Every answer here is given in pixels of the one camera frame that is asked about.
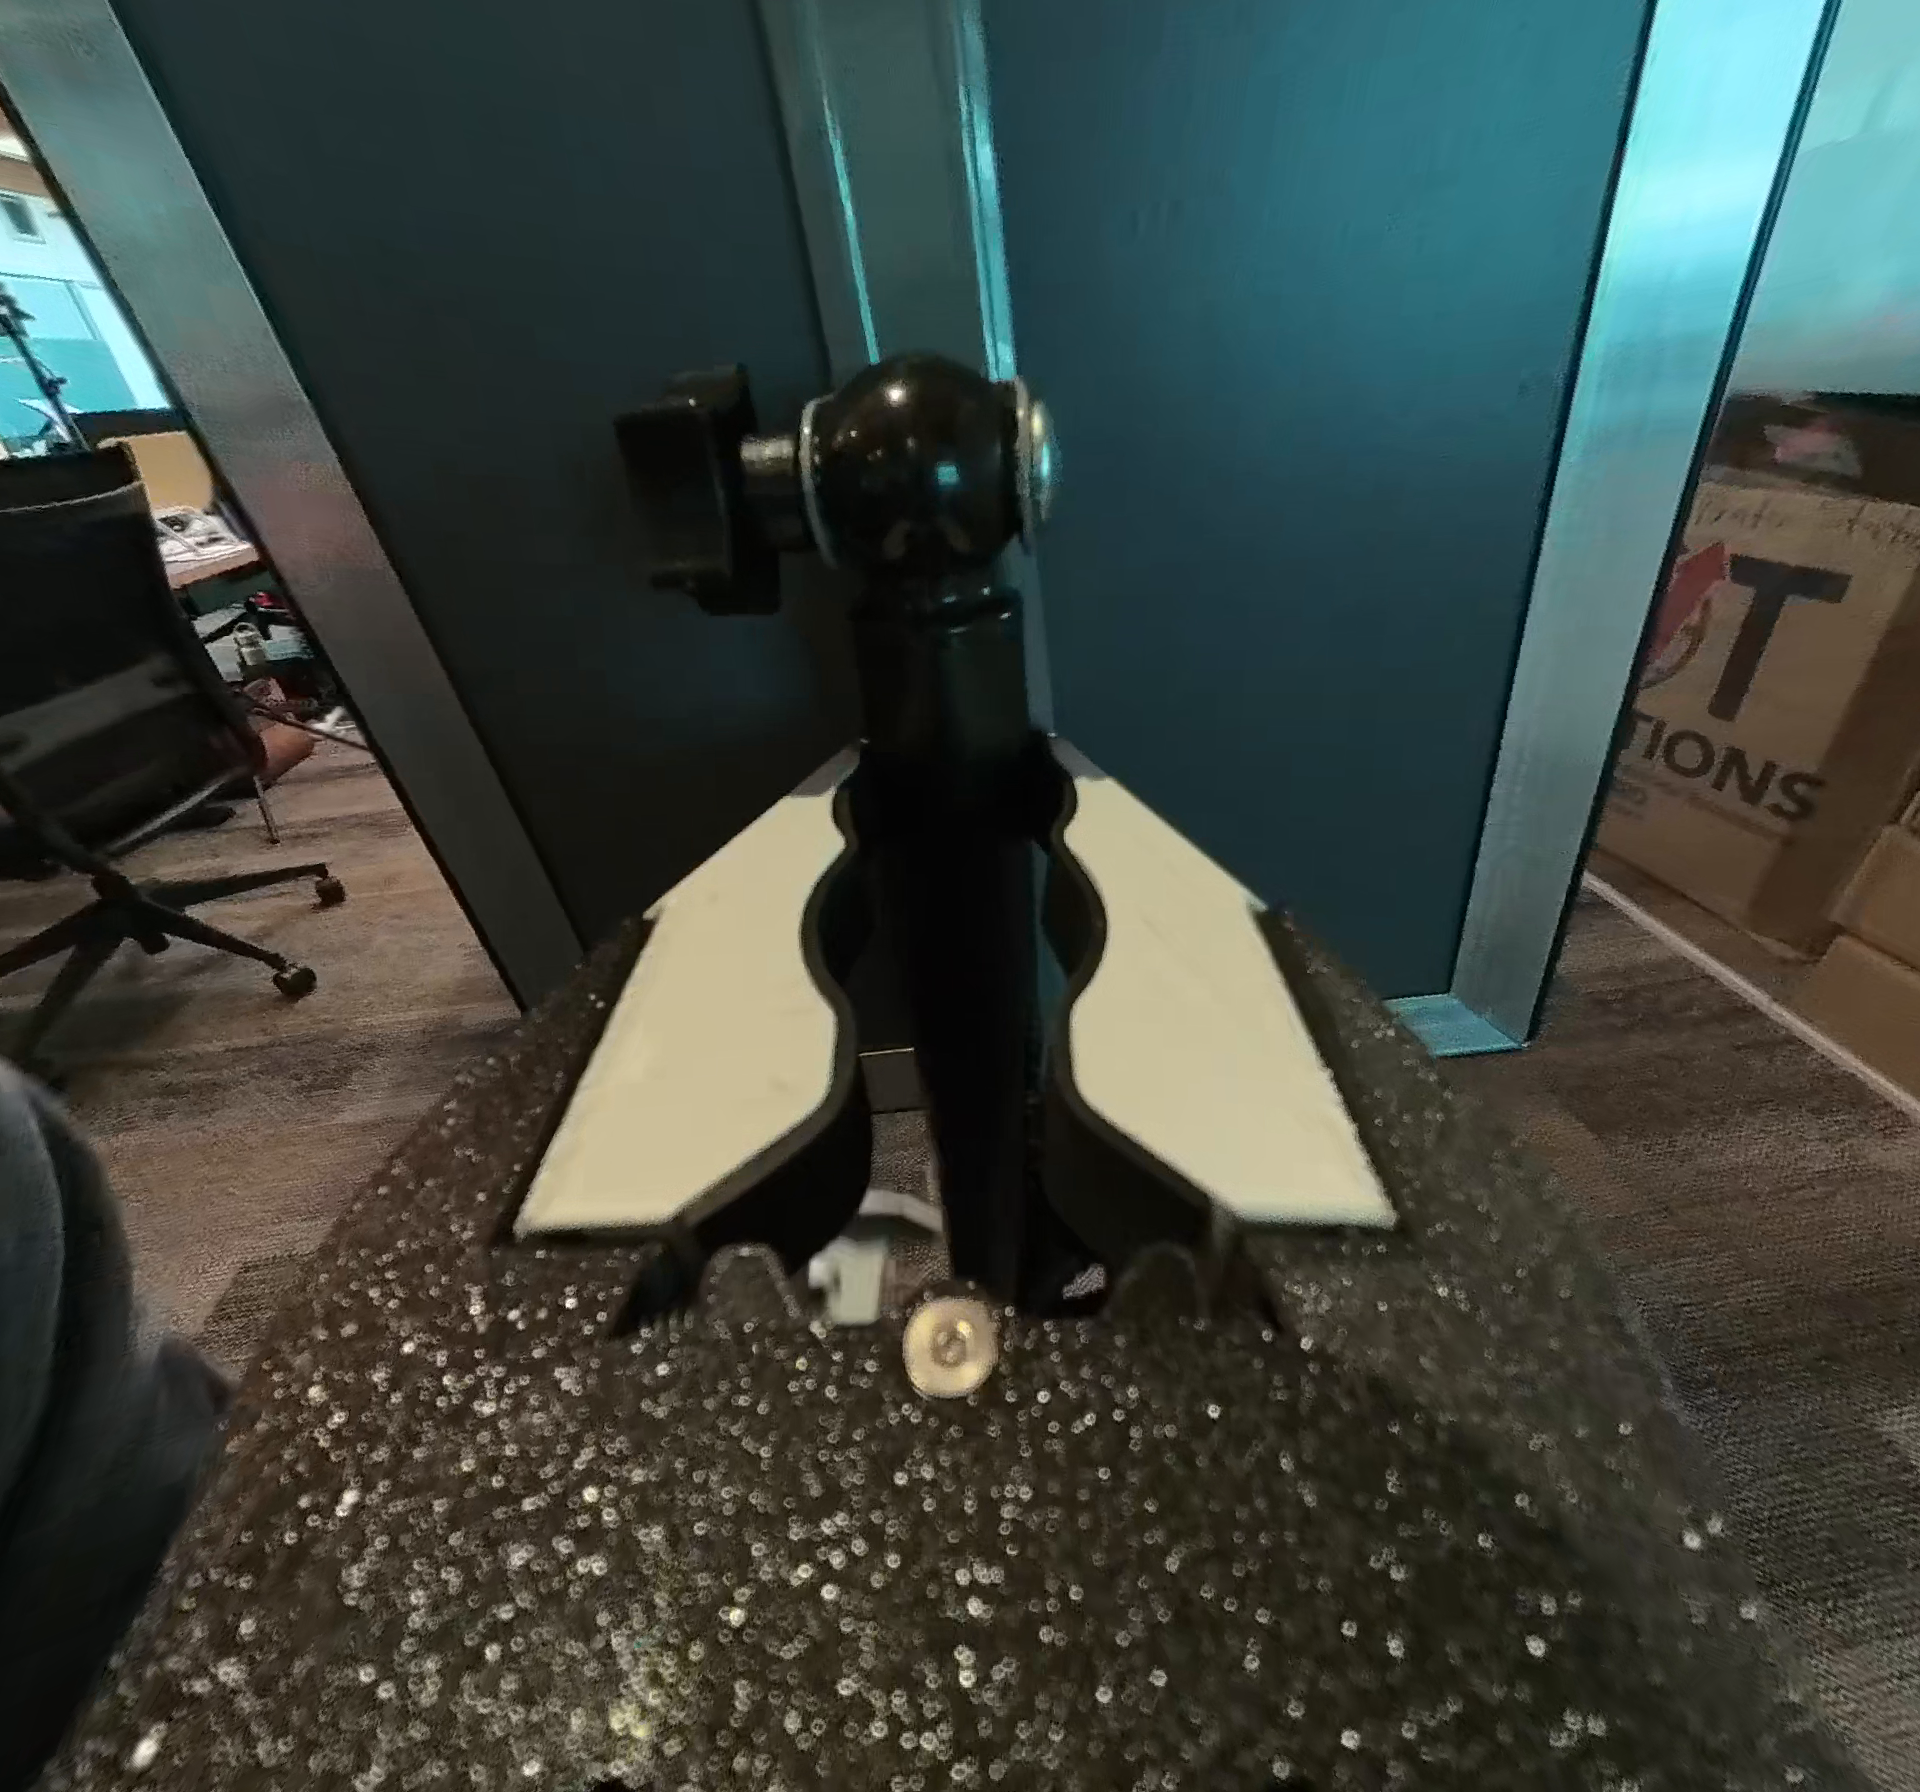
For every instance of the black office chair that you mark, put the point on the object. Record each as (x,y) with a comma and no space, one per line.
(91,683)

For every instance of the printed cardboard box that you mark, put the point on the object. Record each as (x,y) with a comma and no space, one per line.
(1755,713)

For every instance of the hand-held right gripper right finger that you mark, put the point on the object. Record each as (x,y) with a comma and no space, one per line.
(1214,1056)

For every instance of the brown office desk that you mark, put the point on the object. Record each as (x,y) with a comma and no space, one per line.
(210,559)

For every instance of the black snap frame sign stand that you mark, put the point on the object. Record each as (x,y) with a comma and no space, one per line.
(1275,323)

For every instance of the plain cardboard box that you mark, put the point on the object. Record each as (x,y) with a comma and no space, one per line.
(1867,980)

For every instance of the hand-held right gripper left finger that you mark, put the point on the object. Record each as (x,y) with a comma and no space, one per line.
(704,1042)

